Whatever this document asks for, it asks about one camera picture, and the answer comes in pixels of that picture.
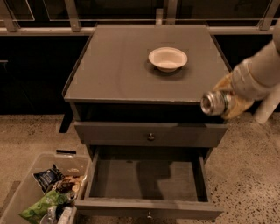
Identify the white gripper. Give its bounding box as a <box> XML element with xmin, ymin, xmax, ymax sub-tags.
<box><xmin>213</xmin><ymin>58</ymin><xmax>275</xmax><ymax>120</ymax></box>

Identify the crushed 7up can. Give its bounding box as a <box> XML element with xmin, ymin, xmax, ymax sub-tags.
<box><xmin>200</xmin><ymin>90</ymin><xmax>232</xmax><ymax>116</ymax></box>

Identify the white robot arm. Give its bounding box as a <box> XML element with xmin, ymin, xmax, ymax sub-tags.
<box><xmin>210</xmin><ymin>19</ymin><xmax>280</xmax><ymax>123</ymax></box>

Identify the grey drawer cabinet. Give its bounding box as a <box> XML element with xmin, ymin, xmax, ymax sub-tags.
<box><xmin>60</xmin><ymin>24</ymin><xmax>247</xmax><ymax>165</ymax></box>

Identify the closed grey top drawer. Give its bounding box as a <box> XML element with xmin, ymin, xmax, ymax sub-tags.
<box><xmin>74</xmin><ymin>122</ymin><xmax>227</xmax><ymax>148</ymax></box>

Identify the open grey middle drawer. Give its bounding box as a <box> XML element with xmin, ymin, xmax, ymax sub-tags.
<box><xmin>76</xmin><ymin>146</ymin><xmax>222</xmax><ymax>220</ymax></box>

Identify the white paper bowl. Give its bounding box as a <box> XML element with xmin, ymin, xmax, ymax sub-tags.
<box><xmin>148</xmin><ymin>47</ymin><xmax>188</xmax><ymax>73</ymax></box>

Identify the brown snack bag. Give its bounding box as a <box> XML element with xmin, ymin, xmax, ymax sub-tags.
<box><xmin>52</xmin><ymin>176</ymin><xmax>84</xmax><ymax>193</ymax></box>

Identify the dark blue snack bag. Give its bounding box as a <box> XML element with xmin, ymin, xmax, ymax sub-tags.
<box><xmin>32</xmin><ymin>164</ymin><xmax>64</xmax><ymax>193</ymax></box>

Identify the white snack packet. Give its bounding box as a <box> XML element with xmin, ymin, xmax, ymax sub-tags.
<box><xmin>57</xmin><ymin>206</ymin><xmax>72</xmax><ymax>224</ymax></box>

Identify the clear plastic bottle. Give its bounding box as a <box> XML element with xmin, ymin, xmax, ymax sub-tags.
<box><xmin>39</xmin><ymin>206</ymin><xmax>57</xmax><ymax>224</ymax></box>

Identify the clear plastic storage bin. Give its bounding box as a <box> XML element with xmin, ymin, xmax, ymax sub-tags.
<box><xmin>0</xmin><ymin>153</ymin><xmax>90</xmax><ymax>224</ymax></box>

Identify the metal railing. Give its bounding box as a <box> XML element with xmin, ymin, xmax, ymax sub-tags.
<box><xmin>0</xmin><ymin>0</ymin><xmax>280</xmax><ymax>35</ymax></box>

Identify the green snack bag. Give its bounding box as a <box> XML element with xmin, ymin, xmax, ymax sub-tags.
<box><xmin>18</xmin><ymin>190</ymin><xmax>68</xmax><ymax>224</ymax></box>

